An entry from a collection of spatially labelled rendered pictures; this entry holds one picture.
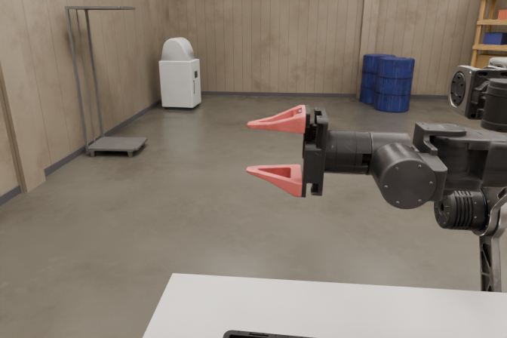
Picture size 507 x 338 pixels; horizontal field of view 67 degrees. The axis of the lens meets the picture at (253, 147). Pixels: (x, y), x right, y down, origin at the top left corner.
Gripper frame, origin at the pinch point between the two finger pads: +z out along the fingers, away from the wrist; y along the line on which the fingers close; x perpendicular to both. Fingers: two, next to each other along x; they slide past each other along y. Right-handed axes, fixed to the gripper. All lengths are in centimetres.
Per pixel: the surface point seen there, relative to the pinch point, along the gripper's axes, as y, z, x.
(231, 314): 77, 11, 52
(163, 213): 151, 100, 244
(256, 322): 77, 2, 49
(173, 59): 63, 207, 648
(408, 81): 94, -222, 668
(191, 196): 151, 84, 279
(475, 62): 65, -372, 759
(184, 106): 150, 188, 642
